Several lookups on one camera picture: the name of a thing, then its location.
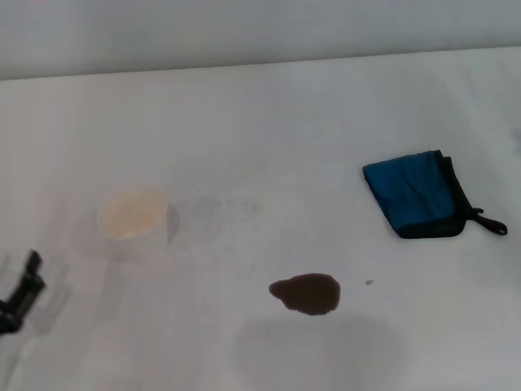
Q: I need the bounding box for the dark brown liquid stain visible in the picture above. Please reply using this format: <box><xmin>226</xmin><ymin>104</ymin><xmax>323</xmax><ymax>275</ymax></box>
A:
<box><xmin>268</xmin><ymin>272</ymin><xmax>342</xmax><ymax>317</ymax></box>

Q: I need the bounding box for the blue rag with black edging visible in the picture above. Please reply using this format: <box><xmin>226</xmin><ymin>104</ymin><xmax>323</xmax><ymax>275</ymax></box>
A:
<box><xmin>361</xmin><ymin>149</ymin><xmax>509</xmax><ymax>240</ymax></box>

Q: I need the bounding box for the white paper cup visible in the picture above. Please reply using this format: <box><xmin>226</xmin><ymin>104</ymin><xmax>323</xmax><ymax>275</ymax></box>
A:
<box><xmin>97</xmin><ymin>186</ymin><xmax>170</xmax><ymax>266</ymax></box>

